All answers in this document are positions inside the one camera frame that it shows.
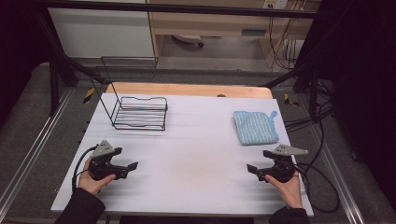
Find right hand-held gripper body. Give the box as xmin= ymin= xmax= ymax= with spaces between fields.
xmin=260 ymin=144 xmax=309 ymax=184

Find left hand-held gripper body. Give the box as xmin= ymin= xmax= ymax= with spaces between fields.
xmin=88 ymin=139 xmax=129 ymax=181

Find blue striped towel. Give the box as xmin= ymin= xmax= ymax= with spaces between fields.
xmin=233 ymin=110 xmax=280 ymax=147

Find black wire rack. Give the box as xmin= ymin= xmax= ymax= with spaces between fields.
xmin=91 ymin=55 xmax=169 ymax=132

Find person's left hand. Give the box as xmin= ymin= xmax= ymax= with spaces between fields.
xmin=78 ymin=169 xmax=117 ymax=194

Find person's right hand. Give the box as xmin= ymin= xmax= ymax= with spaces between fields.
xmin=264 ymin=173 xmax=304 ymax=209

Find yellow black tape strip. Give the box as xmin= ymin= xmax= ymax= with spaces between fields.
xmin=283 ymin=92 xmax=301 ymax=107
xmin=82 ymin=87 xmax=96 ymax=105

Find white table cover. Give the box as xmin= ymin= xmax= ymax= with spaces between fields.
xmin=50 ymin=92 xmax=315 ymax=217

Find wooden table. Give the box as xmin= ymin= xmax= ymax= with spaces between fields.
xmin=106 ymin=81 xmax=275 ymax=100

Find white cabinet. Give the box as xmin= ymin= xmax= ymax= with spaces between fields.
xmin=48 ymin=0 xmax=156 ymax=59

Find black curtain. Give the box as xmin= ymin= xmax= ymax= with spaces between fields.
xmin=295 ymin=0 xmax=396 ymax=203
xmin=0 ymin=0 xmax=50 ymax=125

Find white caster base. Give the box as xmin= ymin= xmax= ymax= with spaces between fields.
xmin=172 ymin=34 xmax=205 ymax=49

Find light wooden desk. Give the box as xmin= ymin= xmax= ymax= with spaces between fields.
xmin=146 ymin=0 xmax=321 ymax=70

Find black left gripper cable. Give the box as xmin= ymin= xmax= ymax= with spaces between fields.
xmin=71 ymin=146 xmax=98 ymax=191

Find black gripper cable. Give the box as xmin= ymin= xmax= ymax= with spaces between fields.
xmin=71 ymin=146 xmax=98 ymax=191
xmin=292 ymin=161 xmax=341 ymax=215

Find black floor cables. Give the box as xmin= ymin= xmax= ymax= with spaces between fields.
xmin=283 ymin=78 xmax=335 ymax=134

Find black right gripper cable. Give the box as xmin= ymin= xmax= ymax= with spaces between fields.
xmin=292 ymin=161 xmax=341 ymax=215

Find aluminium floor rail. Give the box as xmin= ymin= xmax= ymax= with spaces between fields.
xmin=311 ymin=124 xmax=366 ymax=224
xmin=0 ymin=88 xmax=75 ymax=216

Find black frame post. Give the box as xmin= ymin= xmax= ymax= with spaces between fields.
xmin=31 ymin=8 xmax=106 ymax=117
xmin=262 ymin=60 xmax=323 ymax=120

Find hanging black cables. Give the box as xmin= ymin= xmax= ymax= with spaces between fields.
xmin=267 ymin=13 xmax=302 ymax=70

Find white wall socket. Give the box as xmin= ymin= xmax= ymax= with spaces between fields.
xmin=262 ymin=0 xmax=290 ymax=10

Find black frame bar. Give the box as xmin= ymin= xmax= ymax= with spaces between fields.
xmin=31 ymin=0 xmax=326 ymax=20

